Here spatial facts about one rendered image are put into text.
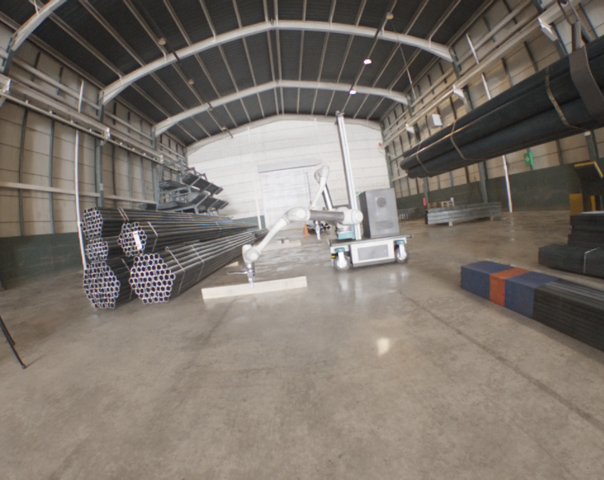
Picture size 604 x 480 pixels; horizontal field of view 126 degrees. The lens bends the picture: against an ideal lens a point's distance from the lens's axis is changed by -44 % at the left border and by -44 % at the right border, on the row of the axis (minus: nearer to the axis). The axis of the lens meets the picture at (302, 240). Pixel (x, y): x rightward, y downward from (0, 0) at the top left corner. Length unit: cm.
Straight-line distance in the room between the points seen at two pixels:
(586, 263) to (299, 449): 210
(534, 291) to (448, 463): 97
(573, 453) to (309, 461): 69
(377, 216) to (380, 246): 32
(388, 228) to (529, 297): 193
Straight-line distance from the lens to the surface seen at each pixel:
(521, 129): 229
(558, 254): 243
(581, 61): 195
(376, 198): 301
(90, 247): 302
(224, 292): 263
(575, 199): 565
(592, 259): 226
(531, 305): 152
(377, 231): 301
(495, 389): 101
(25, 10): 1182
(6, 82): 1049
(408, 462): 77
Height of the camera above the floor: 60
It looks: 4 degrees down
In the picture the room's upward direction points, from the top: 8 degrees counter-clockwise
